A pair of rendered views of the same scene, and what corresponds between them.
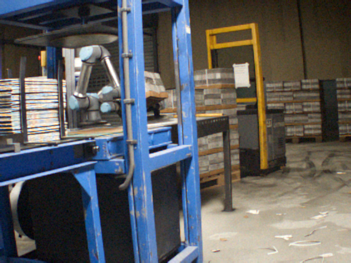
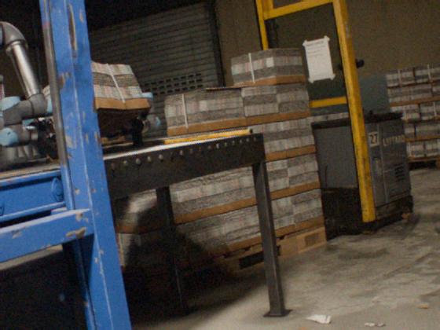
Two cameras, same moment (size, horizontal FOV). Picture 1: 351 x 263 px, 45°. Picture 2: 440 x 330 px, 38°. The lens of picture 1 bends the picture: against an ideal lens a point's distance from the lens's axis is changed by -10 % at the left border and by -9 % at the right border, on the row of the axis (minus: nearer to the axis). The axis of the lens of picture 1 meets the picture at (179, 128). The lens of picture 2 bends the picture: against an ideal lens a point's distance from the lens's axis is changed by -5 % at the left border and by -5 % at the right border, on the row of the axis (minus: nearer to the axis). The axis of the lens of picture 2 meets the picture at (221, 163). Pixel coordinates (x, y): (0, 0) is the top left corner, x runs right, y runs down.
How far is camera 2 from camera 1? 1.12 m
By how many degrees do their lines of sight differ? 6
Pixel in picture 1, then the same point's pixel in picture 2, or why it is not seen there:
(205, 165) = (254, 224)
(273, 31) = not seen: outside the picture
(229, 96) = (295, 97)
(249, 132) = (341, 158)
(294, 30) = not seen: outside the picture
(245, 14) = not seen: outside the picture
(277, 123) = (390, 139)
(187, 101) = (73, 111)
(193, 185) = (104, 298)
